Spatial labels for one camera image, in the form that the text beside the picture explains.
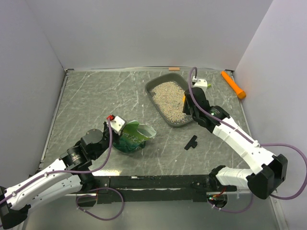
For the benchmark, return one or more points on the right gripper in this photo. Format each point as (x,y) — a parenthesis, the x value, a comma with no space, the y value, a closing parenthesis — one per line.
(185,109)

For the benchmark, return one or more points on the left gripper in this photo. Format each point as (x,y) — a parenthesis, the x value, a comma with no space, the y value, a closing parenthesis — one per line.
(118,137)

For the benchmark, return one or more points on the green litter bag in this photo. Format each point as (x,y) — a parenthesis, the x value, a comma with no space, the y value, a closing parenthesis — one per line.
(134,137)

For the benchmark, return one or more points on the grey litter box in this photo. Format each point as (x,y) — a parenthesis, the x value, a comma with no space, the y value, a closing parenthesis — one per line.
(166,92)

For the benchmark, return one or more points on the black bag clip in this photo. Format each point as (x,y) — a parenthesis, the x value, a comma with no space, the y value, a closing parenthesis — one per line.
(192,143)

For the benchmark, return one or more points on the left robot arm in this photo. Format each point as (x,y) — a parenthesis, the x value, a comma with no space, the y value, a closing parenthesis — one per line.
(69,173)

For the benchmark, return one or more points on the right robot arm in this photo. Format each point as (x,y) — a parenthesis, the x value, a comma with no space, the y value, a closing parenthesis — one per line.
(266,170)

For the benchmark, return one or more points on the tan small block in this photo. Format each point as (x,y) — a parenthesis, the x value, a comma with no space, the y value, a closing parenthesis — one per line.
(174,69)

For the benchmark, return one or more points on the orange toy carrot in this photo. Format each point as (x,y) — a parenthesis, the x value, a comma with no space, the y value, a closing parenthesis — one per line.
(239,92)

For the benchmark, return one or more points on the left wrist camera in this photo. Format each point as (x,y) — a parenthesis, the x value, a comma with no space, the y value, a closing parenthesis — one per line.
(116,123)

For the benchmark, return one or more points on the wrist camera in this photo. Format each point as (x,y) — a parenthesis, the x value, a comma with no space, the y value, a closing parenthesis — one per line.
(116,123)
(200,83)

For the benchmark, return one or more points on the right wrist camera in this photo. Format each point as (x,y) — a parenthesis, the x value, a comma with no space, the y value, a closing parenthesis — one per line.
(200,83)

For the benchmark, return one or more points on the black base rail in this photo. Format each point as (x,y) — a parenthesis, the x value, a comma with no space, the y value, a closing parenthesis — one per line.
(109,189)

